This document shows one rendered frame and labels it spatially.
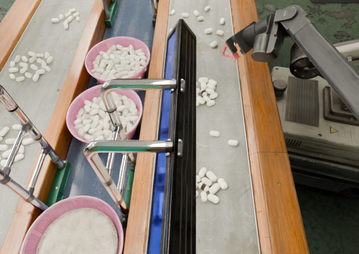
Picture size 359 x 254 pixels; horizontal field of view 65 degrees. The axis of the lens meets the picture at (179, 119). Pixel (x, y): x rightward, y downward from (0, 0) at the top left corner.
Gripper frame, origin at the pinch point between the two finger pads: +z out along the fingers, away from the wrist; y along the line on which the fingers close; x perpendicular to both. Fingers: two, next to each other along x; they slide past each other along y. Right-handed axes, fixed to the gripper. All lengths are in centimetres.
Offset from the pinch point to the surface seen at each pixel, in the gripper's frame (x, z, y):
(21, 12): 69, 76, -35
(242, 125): -23.8, 2.5, -12.3
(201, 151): -21.6, 4.3, -29.8
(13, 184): 5, 2, -75
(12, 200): 1, 23, -82
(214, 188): -29.3, -4.9, -37.0
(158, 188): -9, -29, -55
